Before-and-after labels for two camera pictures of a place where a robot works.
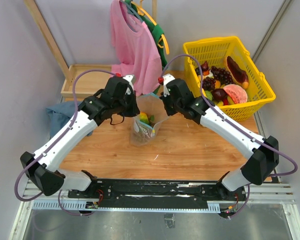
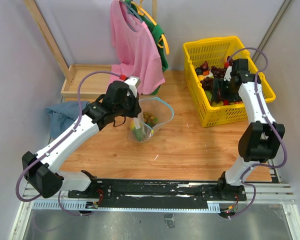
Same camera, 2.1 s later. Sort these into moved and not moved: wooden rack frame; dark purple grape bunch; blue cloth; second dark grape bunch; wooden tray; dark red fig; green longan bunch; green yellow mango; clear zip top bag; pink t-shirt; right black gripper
Moved: green longan bunch; right black gripper; clear zip top bag; green yellow mango
Not moved: dark red fig; pink t-shirt; blue cloth; wooden rack frame; wooden tray; dark purple grape bunch; second dark grape bunch
